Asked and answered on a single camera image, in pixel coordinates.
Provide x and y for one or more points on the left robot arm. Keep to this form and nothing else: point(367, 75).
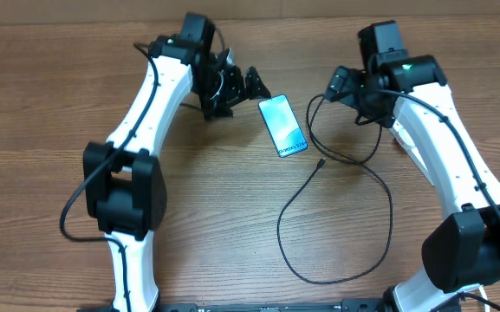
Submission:
point(125, 188)

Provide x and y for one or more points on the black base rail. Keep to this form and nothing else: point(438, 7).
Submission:
point(346, 305)

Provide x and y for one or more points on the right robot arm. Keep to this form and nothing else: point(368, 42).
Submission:
point(412, 96)

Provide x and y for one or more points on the white power strip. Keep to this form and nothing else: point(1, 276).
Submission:
point(406, 142)

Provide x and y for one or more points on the blue Galaxy smartphone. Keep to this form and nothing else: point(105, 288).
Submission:
point(283, 127)

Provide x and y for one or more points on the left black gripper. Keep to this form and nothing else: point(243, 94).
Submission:
point(237, 92)

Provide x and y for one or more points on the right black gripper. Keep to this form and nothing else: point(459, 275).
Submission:
point(352, 81)

